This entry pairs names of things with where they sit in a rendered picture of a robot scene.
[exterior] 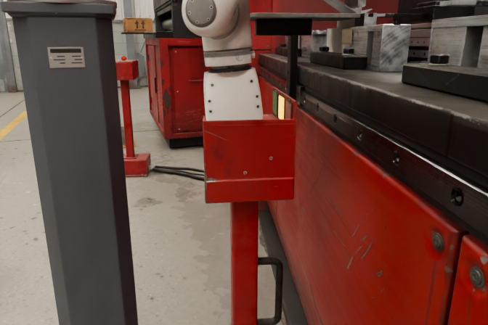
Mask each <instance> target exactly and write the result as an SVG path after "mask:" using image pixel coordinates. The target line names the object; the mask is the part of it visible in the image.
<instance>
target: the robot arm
mask: <svg viewBox="0 0 488 325"><path fill-rule="evenodd" d="M7 1H23V2H49V3H77V4H114V5H115V8H116V9H117V8H118V6H117V2H115V1H110V0H7ZM182 18H183V21H184V24H185V25H186V26H187V28H188V29H189V30H190V31H191V32H193V33H194V34H196V35H198V36H202V41H203V51H204V52H203V53H204V60H205V66H206V67H211V68H210V69H208V71H207V72H204V80H203V92H204V104H205V113H206V120H263V108H262V101H261V92H260V87H259V80H258V76H257V74H256V69H255V68H254V67H251V65H248V63H251V58H255V51H254V50H253V51H251V49H252V47H253V45H252V35H251V17H250V7H249V0H183V1H182Z"/></svg>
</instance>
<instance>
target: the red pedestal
mask: <svg viewBox="0 0 488 325"><path fill-rule="evenodd" d="M121 59H122V60H116V61H115V66H116V74H117V81H120V82H121V99H122V108H123V124H124V133H125V142H126V154H123V157H124V166H125V174H126V178H128V177H147V176H148V174H149V168H148V167H149V165H150V153H142V154H134V137H133V127H132V117H131V100H130V90H129V80H134V79H136V78H138V77H139V70H138V61H137V60H126V59H127V58H126V57H125V56H122V57H121Z"/></svg>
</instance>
